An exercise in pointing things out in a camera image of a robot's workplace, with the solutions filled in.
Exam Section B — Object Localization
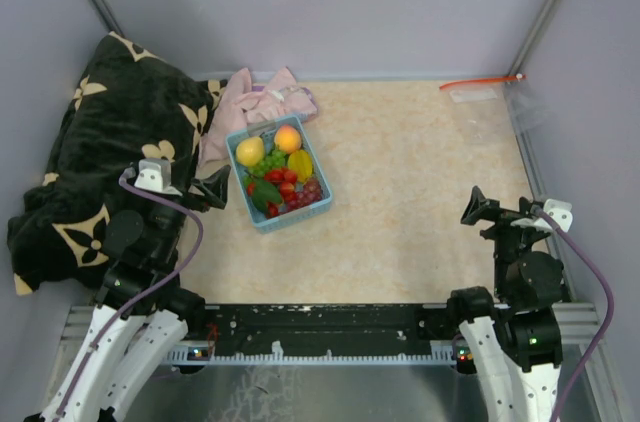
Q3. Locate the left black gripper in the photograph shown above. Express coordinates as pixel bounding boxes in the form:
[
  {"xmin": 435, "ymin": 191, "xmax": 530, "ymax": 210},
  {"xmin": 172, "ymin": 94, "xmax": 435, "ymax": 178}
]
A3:
[{"xmin": 150, "ymin": 156, "xmax": 231, "ymax": 263}]

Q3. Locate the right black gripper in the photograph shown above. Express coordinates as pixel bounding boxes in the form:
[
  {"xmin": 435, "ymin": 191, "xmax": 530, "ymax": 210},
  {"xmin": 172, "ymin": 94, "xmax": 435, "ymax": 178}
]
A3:
[{"xmin": 461, "ymin": 184, "xmax": 545, "ymax": 299}]

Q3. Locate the red strawberry bunch with leaves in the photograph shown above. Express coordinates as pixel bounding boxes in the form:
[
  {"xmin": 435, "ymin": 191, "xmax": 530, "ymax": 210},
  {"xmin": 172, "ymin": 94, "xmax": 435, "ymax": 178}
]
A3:
[{"xmin": 243, "ymin": 168, "xmax": 298, "ymax": 219}]

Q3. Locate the green grape bunch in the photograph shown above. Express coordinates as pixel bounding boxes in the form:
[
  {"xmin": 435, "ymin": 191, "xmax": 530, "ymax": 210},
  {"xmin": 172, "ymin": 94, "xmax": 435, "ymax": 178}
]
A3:
[{"xmin": 248, "ymin": 149, "xmax": 287, "ymax": 177}]

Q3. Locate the clear zip top bag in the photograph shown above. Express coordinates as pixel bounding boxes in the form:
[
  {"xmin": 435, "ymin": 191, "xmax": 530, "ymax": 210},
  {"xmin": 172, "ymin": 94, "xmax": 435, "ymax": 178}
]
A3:
[{"xmin": 439, "ymin": 73, "xmax": 550, "ymax": 145}]

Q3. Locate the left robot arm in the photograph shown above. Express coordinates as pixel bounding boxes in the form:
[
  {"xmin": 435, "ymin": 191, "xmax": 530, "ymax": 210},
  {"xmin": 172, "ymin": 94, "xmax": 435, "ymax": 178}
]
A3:
[{"xmin": 31, "ymin": 159, "xmax": 231, "ymax": 421}]

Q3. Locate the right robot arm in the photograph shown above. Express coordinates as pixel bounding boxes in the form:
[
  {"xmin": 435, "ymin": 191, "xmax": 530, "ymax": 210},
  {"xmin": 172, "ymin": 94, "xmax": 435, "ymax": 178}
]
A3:
[{"xmin": 446, "ymin": 187, "xmax": 573, "ymax": 421}]

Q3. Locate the yellow pear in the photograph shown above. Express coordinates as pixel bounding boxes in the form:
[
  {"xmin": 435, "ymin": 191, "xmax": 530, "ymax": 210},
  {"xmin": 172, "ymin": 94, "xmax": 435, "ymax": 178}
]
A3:
[{"xmin": 235, "ymin": 136, "xmax": 265, "ymax": 167}]

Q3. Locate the light blue plastic basket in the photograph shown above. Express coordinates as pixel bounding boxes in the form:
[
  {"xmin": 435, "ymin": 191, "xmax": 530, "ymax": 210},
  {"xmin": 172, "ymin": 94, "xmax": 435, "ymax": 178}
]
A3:
[{"xmin": 226, "ymin": 115, "xmax": 333, "ymax": 234}]

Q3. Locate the pink cloth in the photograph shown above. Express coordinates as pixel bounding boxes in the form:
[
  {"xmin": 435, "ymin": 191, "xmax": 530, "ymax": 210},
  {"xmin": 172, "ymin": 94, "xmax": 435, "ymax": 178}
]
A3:
[{"xmin": 198, "ymin": 67, "xmax": 318, "ymax": 167}]

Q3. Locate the orange peach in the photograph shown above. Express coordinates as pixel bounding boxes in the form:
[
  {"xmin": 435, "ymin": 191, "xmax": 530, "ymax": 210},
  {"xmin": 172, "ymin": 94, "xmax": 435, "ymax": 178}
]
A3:
[{"xmin": 274, "ymin": 125, "xmax": 302, "ymax": 154}]

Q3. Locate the yellow starfruit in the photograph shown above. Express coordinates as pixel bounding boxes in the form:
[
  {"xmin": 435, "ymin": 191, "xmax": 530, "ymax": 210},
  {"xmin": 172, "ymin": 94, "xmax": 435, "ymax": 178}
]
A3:
[{"xmin": 287, "ymin": 149, "xmax": 314, "ymax": 183}]

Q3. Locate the purple grape bunch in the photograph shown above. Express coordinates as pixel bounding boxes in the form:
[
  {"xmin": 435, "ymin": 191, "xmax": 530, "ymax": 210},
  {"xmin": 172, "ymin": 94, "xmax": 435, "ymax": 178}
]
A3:
[{"xmin": 284, "ymin": 178, "xmax": 323, "ymax": 211}]

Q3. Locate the black floral plush blanket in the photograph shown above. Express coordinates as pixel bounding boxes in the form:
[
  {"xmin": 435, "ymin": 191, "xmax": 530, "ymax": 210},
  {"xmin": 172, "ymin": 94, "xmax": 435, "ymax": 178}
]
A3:
[{"xmin": 7, "ymin": 32, "xmax": 227, "ymax": 296}]

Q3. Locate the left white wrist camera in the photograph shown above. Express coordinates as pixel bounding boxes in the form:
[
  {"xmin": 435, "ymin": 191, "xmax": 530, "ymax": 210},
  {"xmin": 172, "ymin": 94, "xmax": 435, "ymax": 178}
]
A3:
[{"xmin": 119, "ymin": 158, "xmax": 182, "ymax": 196}]

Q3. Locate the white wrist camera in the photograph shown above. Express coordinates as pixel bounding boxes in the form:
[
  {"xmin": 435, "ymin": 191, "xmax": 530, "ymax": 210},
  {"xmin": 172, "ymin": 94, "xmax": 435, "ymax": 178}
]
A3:
[
  {"xmin": 119, "ymin": 158, "xmax": 182, "ymax": 196},
  {"xmin": 531, "ymin": 198, "xmax": 573, "ymax": 232}
]

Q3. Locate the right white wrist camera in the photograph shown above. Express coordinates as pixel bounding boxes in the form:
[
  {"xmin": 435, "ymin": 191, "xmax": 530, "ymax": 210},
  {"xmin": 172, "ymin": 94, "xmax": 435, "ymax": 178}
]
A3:
[{"xmin": 531, "ymin": 198, "xmax": 573, "ymax": 232}]

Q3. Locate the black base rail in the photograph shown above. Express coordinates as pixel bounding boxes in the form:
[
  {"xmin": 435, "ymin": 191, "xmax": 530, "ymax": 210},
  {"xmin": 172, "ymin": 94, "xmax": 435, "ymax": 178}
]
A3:
[{"xmin": 183, "ymin": 303, "xmax": 458, "ymax": 357}]

